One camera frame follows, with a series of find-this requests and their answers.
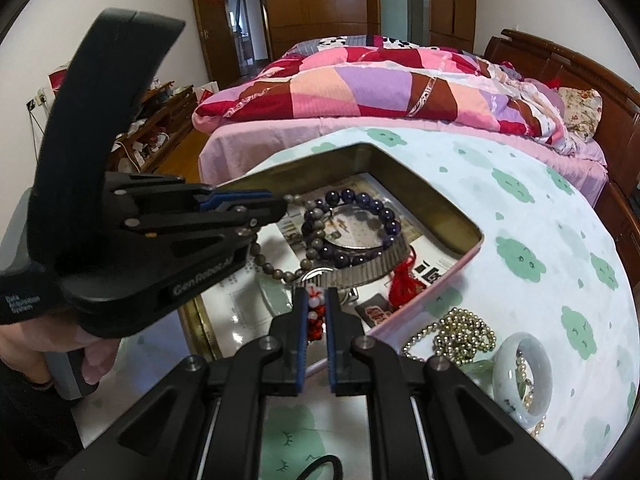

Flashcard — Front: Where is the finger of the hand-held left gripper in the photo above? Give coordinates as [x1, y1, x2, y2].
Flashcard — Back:
[127, 197, 288, 267]
[105, 172, 274, 212]

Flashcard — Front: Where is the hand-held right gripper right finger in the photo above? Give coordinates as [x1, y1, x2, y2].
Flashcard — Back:
[325, 287, 573, 480]

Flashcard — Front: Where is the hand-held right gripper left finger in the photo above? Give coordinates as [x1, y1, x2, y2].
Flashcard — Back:
[55, 287, 308, 480]

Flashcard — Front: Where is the red and white bead bracelet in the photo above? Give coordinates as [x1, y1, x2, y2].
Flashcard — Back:
[306, 282, 351, 344]

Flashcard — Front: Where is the grey bead bracelet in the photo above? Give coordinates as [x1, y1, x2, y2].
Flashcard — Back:
[250, 195, 342, 287]

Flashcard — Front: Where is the silver metal band watch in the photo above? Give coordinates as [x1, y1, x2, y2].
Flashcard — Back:
[297, 232, 412, 294]

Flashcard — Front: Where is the red tassel ornament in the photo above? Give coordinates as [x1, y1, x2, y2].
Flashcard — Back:
[386, 249, 427, 309]

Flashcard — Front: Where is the dark purple bead bracelet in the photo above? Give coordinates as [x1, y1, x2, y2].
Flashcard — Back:
[301, 187, 402, 269]

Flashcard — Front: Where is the rectangular metal tin box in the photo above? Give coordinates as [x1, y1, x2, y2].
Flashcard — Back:
[177, 142, 485, 377]

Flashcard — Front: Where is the person's left forearm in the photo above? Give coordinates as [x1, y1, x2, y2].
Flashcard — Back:
[0, 359, 87, 480]

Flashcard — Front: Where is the person's left hand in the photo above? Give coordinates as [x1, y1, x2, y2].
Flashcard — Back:
[0, 322, 119, 392]

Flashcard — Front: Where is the pink bed sheet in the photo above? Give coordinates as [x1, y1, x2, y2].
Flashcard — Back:
[198, 112, 609, 197]

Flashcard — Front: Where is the cluttered low wooden cabinet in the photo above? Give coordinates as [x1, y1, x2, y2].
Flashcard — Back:
[106, 85, 199, 172]

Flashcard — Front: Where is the white and red bag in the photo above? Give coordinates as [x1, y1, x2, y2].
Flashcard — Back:
[195, 81, 221, 107]

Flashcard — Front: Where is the patchwork pink and red quilt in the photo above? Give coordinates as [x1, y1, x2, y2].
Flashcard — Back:
[192, 35, 577, 157]

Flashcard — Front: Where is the cow print blanket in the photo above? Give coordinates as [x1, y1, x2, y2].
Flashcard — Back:
[280, 35, 442, 59]

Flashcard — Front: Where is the pale jade bangle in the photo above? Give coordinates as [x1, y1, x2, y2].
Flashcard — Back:
[492, 332, 554, 429]

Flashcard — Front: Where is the white tablecloth with green clouds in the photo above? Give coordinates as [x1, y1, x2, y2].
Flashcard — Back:
[70, 125, 640, 480]

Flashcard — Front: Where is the floral pillow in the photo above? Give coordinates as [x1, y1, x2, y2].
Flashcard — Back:
[556, 86, 604, 142]

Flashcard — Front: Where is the black cable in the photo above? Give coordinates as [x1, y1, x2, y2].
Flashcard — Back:
[294, 454, 347, 480]

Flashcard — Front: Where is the gold bead necklace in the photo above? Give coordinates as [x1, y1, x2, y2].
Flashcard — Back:
[402, 308, 497, 369]

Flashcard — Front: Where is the wooden door frame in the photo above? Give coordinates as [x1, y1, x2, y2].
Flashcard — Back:
[189, 0, 274, 89]

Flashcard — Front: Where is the small pearl bracelet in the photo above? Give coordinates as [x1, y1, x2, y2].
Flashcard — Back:
[514, 352, 549, 437]

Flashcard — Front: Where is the wooden bed frame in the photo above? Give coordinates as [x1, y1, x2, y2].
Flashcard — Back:
[482, 29, 640, 286]

